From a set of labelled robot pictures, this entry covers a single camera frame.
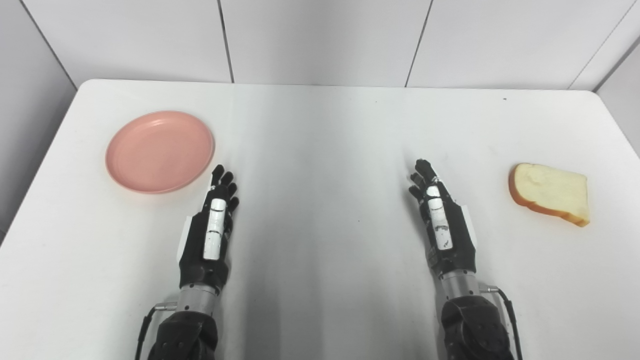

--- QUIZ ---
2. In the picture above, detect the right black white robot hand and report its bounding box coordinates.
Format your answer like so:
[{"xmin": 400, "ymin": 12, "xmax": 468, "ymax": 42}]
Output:
[{"xmin": 408, "ymin": 159, "xmax": 478, "ymax": 277}]

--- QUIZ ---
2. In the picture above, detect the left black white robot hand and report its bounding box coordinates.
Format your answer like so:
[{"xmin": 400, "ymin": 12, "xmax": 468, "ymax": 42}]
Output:
[{"xmin": 178, "ymin": 164, "xmax": 240, "ymax": 290}]

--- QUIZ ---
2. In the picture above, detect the pink round plate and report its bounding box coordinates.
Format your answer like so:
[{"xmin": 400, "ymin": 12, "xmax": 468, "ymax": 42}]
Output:
[{"xmin": 105, "ymin": 110, "xmax": 216, "ymax": 195}]

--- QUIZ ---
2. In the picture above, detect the slice of white bread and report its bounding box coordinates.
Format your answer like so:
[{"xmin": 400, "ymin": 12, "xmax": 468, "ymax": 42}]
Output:
[{"xmin": 508, "ymin": 162, "xmax": 591, "ymax": 228}]

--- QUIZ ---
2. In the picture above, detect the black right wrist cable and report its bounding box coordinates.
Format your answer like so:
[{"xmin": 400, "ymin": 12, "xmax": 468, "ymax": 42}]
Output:
[{"xmin": 479, "ymin": 285, "xmax": 524, "ymax": 360}]

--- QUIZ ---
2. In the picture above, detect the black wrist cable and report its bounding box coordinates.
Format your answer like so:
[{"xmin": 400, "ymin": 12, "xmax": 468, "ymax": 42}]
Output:
[
  {"xmin": 134, "ymin": 301, "xmax": 179, "ymax": 360},
  {"xmin": 479, "ymin": 285, "xmax": 524, "ymax": 360}
]

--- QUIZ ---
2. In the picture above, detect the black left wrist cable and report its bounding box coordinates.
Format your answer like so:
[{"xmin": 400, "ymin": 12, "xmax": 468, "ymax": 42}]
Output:
[{"xmin": 134, "ymin": 301, "xmax": 179, "ymax": 360}]

